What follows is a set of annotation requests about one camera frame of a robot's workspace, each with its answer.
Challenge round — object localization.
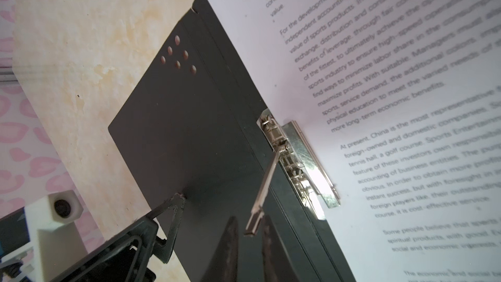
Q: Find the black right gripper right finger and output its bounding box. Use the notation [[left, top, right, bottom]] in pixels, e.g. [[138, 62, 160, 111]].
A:
[[262, 215, 299, 282]]

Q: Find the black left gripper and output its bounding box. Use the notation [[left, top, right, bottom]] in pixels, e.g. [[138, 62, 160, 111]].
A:
[[53, 193, 186, 281]]

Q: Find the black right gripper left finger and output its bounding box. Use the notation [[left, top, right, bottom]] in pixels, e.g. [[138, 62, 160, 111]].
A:
[[201, 216, 239, 282]]

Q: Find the red black folder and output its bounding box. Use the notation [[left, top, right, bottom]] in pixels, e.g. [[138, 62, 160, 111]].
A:
[[108, 0, 354, 281]]

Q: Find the double column text sheet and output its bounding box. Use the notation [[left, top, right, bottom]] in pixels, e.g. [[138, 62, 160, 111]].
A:
[[208, 0, 500, 281]]

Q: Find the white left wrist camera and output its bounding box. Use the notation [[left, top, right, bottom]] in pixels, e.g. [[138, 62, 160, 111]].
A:
[[24, 190, 87, 281]]

